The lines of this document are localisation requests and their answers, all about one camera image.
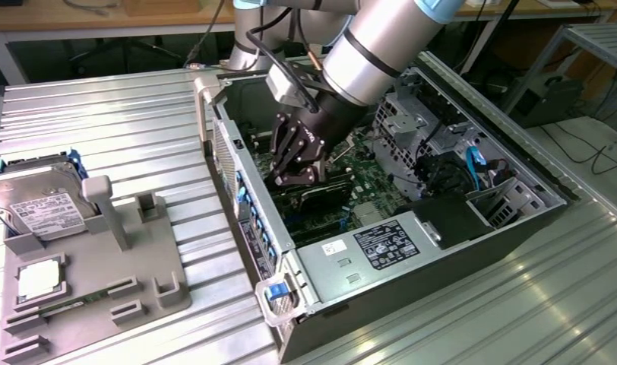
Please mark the silver CPU chip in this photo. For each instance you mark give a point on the silver CPU chip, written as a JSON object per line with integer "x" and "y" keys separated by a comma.
{"x": 39, "y": 279}

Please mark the black plastic shroud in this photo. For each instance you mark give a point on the black plastic shroud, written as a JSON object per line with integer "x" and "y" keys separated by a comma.
{"x": 450, "y": 224}

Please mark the open black PC case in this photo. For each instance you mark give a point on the open black PC case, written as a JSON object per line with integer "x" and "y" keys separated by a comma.
{"x": 440, "y": 273}

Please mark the silver hard disk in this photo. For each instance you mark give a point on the silver hard disk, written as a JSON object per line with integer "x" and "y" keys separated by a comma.
{"x": 39, "y": 205}

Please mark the grey power supply unit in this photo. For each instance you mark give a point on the grey power supply unit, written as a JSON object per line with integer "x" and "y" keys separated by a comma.
{"x": 339, "y": 273}

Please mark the black expansion slot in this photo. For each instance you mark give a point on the black expansion slot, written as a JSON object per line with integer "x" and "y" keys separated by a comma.
{"x": 314, "y": 235}

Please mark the green RAM stick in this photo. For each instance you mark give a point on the green RAM stick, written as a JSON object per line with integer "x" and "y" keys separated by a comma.
{"x": 70, "y": 304}

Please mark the green motherboard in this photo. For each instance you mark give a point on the green motherboard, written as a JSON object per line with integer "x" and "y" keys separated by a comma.
{"x": 374, "y": 182}

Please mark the black graphics card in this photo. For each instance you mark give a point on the black graphics card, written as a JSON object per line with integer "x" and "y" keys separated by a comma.
{"x": 323, "y": 195}

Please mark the blue case latch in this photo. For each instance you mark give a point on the blue case latch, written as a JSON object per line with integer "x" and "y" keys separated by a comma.
{"x": 275, "y": 293}

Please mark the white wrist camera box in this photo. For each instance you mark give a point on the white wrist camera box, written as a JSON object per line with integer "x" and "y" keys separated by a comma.
{"x": 283, "y": 85}

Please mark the perforated metal drive cage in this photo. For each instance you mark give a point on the perforated metal drive cage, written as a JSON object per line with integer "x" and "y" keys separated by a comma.
{"x": 402, "y": 152}

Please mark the black box on floor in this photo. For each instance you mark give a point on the black box on floor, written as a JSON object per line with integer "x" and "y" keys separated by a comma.
{"x": 546, "y": 100}

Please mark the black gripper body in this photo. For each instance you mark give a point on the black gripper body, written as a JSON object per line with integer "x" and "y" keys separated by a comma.
{"x": 334, "y": 121}

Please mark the grey parts rack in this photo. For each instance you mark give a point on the grey parts rack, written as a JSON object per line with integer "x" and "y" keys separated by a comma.
{"x": 95, "y": 281}

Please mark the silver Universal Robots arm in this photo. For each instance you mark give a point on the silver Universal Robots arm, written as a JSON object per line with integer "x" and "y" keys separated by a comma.
{"x": 379, "y": 49}

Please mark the black chair base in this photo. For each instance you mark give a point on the black chair base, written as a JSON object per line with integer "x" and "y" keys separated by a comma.
{"x": 126, "y": 49}

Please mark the metal socket cover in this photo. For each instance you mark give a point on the metal socket cover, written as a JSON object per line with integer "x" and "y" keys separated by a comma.
{"x": 344, "y": 150}

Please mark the small metal slat table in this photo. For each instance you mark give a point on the small metal slat table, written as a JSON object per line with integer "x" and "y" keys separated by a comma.
{"x": 602, "y": 38}

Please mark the silver chipset heatsink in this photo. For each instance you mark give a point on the silver chipset heatsink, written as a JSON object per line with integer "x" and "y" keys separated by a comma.
{"x": 368, "y": 213}

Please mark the blue plastic disk carrier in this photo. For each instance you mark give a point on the blue plastic disk carrier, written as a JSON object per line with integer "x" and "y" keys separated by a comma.
{"x": 78, "y": 161}

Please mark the metal disk bay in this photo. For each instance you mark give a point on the metal disk bay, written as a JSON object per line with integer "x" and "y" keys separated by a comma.
{"x": 511, "y": 205}

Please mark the blue expansion card retainer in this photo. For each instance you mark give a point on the blue expansion card retainer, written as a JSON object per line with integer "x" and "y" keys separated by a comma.
{"x": 255, "y": 224}

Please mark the long wooden desk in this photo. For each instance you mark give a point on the long wooden desk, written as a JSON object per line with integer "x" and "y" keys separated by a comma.
{"x": 86, "y": 21}

